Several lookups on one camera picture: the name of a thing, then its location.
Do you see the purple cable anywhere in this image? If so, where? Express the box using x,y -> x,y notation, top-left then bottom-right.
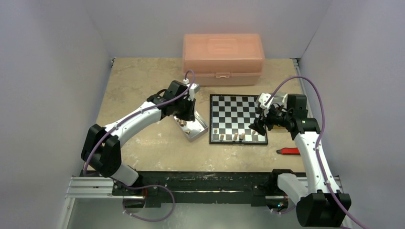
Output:
83,70 -> 196,222
267,75 -> 368,229

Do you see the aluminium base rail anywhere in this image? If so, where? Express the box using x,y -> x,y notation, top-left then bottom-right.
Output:
64,170 -> 344,209

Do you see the gold metal tin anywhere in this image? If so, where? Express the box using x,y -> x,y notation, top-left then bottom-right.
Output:
273,125 -> 286,130

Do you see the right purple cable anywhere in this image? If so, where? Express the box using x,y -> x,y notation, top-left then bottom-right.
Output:
267,75 -> 368,229

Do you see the pink plastic storage box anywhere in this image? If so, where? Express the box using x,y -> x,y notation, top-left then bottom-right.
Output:
182,33 -> 265,86

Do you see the light wooden chess pieces pile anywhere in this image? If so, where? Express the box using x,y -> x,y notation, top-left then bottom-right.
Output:
177,119 -> 191,135

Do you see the red black utility knife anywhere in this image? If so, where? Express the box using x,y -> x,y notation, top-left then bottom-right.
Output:
276,147 -> 300,155

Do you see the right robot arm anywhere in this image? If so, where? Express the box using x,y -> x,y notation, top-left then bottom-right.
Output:
249,93 -> 352,228

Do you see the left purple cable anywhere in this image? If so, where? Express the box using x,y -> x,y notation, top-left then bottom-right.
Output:
83,70 -> 196,222

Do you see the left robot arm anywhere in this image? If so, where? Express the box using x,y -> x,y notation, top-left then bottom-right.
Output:
81,80 -> 200,195

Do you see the black white chess board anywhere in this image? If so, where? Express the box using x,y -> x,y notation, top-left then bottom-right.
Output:
209,94 -> 268,146

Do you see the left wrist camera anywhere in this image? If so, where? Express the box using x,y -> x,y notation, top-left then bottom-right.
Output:
183,79 -> 200,101

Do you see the silver pink metal tin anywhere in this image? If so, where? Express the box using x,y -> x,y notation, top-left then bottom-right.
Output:
173,110 -> 208,142

